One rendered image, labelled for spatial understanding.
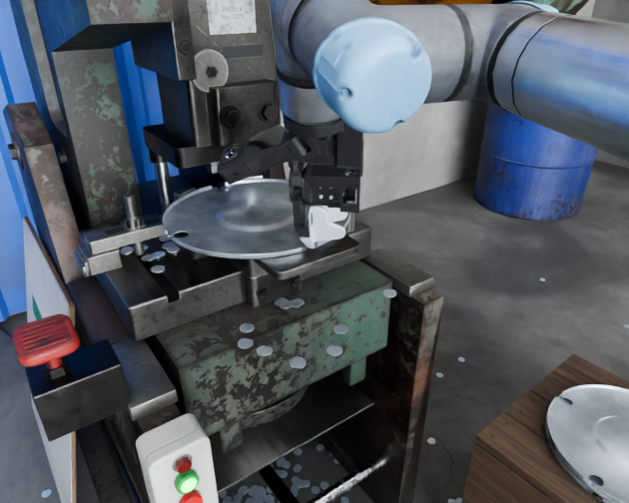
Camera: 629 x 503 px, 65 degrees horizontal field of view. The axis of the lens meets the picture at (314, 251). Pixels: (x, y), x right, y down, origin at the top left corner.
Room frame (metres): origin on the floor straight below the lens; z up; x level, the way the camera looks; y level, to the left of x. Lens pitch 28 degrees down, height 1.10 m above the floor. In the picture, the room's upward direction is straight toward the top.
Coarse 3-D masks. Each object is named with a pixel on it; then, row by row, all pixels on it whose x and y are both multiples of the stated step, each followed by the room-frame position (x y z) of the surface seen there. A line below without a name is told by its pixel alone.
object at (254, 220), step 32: (192, 192) 0.79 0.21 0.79; (224, 192) 0.80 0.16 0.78; (256, 192) 0.80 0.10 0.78; (288, 192) 0.80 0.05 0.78; (192, 224) 0.67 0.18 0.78; (224, 224) 0.66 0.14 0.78; (256, 224) 0.66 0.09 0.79; (288, 224) 0.67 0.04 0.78; (224, 256) 0.57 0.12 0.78; (256, 256) 0.56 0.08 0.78
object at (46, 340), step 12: (24, 324) 0.45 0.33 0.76; (36, 324) 0.45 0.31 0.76; (48, 324) 0.45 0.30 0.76; (60, 324) 0.45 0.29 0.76; (72, 324) 0.45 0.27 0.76; (12, 336) 0.43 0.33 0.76; (24, 336) 0.43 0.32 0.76; (36, 336) 0.43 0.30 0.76; (48, 336) 0.43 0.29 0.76; (60, 336) 0.43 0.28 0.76; (72, 336) 0.43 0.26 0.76; (24, 348) 0.41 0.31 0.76; (36, 348) 0.40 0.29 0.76; (48, 348) 0.41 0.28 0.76; (60, 348) 0.41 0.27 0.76; (72, 348) 0.42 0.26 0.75; (24, 360) 0.39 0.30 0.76; (36, 360) 0.39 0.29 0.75; (48, 360) 0.40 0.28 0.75; (60, 360) 0.43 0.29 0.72
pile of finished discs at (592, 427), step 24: (600, 384) 0.76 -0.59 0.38; (552, 408) 0.70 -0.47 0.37; (576, 408) 0.70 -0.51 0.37; (600, 408) 0.70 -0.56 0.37; (624, 408) 0.70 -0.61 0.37; (552, 432) 0.64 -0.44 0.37; (576, 432) 0.64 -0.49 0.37; (600, 432) 0.63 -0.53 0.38; (624, 432) 0.63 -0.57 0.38; (576, 456) 0.59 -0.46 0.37; (600, 456) 0.59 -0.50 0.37; (624, 456) 0.58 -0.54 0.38; (576, 480) 0.55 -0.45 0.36; (600, 480) 0.54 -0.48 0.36; (624, 480) 0.54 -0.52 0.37
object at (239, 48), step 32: (192, 0) 0.71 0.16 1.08; (224, 0) 0.73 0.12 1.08; (256, 0) 0.76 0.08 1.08; (192, 32) 0.71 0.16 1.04; (224, 32) 0.73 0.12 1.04; (256, 32) 0.76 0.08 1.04; (224, 64) 0.72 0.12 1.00; (256, 64) 0.76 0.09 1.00; (160, 96) 0.80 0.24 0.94; (192, 96) 0.70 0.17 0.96; (224, 96) 0.70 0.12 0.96; (256, 96) 0.72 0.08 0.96; (192, 128) 0.70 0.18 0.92; (224, 128) 0.69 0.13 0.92; (256, 128) 0.72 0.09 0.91
